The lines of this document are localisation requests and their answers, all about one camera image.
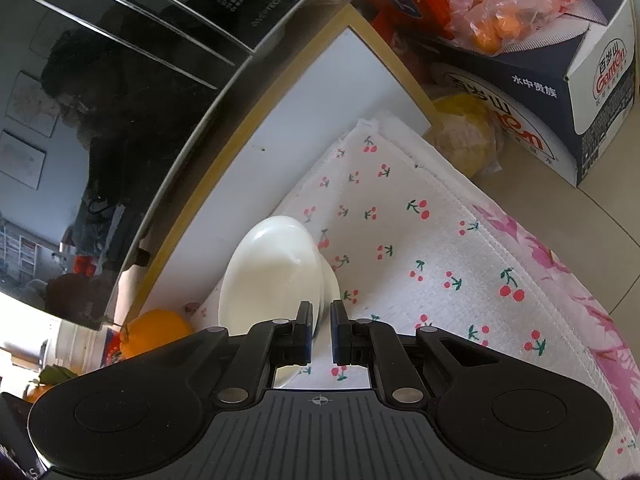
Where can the orange fruit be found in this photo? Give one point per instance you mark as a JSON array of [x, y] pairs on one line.
[[155, 332]]

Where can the small cream bowl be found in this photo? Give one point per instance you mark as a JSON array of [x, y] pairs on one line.
[[260, 285]]

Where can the blue and white carton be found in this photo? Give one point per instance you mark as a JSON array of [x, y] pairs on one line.
[[565, 105]]

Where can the yellow fruit in plastic wrap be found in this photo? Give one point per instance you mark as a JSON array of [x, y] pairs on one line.
[[467, 132]]

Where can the black induction cooker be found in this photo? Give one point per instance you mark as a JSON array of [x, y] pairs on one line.
[[125, 110]]

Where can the small white bowl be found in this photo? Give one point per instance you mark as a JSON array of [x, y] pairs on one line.
[[324, 280]]

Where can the pink floral cloth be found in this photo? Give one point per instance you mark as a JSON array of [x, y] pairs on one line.
[[575, 280]]

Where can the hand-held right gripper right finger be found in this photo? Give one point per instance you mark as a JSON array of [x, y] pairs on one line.
[[340, 334]]

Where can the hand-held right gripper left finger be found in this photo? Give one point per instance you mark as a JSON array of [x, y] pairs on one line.
[[303, 335]]

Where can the plastic bag of oranges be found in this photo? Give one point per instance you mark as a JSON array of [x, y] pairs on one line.
[[510, 5]]

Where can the cherry print tablecloth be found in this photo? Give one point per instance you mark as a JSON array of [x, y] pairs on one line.
[[400, 270]]

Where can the white board with wooden edge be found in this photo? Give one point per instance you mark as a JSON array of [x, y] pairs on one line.
[[280, 150]]

